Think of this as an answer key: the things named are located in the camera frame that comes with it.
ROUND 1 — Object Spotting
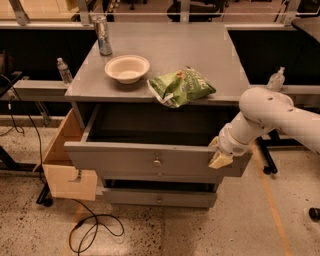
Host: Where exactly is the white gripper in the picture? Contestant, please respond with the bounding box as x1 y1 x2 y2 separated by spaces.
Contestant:
208 123 249 169

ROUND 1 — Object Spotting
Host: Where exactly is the grey top drawer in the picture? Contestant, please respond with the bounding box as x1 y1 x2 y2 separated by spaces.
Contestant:
65 103 251 181

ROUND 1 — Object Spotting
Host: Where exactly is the grey drawer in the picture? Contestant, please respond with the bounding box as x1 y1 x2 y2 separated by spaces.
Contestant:
102 188 217 208
65 103 251 181
99 173 225 185

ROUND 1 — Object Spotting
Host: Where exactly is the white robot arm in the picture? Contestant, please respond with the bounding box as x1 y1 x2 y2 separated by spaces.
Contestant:
209 87 320 169

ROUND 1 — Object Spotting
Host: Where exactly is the grey middle drawer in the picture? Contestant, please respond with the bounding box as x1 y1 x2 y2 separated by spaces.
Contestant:
99 173 225 185

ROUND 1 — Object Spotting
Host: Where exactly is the grey drawer cabinet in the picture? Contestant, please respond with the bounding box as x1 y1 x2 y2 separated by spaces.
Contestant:
66 23 249 193

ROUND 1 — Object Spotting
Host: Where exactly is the grey bottom drawer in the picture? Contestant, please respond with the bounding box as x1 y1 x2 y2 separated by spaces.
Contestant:
102 188 217 208

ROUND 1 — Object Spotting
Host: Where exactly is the black rolling stand leg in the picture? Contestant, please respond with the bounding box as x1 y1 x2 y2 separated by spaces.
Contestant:
256 130 300 175

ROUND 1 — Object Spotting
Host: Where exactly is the green chip bag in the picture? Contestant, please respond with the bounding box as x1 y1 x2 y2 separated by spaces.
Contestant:
147 67 216 108

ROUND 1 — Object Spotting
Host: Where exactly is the hand sanitizer pump bottle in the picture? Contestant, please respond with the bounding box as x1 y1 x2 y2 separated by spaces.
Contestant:
267 67 285 91

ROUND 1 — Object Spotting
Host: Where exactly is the black caster wheel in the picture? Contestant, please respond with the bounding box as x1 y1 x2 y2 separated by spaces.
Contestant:
309 208 320 221

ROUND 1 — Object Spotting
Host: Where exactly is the white paper bowl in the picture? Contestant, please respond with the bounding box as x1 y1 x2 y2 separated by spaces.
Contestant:
104 55 150 84

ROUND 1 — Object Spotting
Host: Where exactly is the wooden side bin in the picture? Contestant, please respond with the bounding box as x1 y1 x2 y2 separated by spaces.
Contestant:
42 110 98 201

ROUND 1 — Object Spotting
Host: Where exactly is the silver drink can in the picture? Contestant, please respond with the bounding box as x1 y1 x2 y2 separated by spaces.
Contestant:
93 16 112 56

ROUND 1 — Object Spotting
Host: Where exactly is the clear plastic water bottle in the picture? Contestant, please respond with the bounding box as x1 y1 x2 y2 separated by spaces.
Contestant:
57 57 73 86

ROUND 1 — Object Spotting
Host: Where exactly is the black floor cable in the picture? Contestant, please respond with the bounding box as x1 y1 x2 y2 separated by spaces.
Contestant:
68 198 125 256

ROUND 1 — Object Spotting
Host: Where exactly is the grey metal shelf rail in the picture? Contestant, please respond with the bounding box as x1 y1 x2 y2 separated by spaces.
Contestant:
13 80 67 102

